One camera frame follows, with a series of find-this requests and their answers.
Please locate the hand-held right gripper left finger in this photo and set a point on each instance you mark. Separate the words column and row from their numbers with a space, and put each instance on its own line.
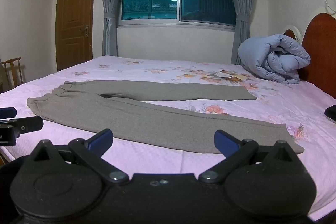
column 101, row 139

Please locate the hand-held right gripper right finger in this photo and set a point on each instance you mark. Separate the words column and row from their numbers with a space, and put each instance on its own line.
column 225, row 141

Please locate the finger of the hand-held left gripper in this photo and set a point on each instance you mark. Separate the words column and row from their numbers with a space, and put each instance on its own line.
column 8, row 112
column 30, row 124

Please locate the grey pants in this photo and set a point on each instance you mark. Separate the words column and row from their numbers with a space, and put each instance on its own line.
column 136, row 113

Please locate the wooden chair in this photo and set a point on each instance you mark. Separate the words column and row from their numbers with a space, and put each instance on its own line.
column 13, row 70

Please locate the bed with pink floral sheet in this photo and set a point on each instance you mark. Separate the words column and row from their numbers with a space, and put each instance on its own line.
column 162, row 71

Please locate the rolled light blue quilt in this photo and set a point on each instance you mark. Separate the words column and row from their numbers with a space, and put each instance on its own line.
column 273, row 57

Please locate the black object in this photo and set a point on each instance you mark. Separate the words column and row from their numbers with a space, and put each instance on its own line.
column 331, row 113

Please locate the brown wooden door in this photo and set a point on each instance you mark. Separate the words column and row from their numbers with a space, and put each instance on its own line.
column 74, row 16

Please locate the grey curtain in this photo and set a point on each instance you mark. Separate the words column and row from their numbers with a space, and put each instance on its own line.
column 111, row 3
column 242, row 8

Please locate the red wooden headboard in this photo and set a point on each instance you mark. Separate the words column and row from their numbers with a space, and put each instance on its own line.
column 319, row 45

